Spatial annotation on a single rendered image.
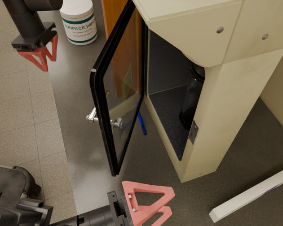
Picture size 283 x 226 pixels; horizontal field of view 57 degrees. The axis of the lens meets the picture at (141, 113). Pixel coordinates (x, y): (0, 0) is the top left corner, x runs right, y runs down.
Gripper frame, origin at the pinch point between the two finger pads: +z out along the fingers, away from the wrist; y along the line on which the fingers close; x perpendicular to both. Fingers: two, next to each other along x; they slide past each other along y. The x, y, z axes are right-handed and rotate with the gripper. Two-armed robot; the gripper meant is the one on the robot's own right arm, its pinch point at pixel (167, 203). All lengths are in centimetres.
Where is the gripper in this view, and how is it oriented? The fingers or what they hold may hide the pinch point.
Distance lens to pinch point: 47.2
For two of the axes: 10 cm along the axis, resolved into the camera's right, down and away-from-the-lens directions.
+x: -3.1, -7.5, 5.8
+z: 9.5, -2.7, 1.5
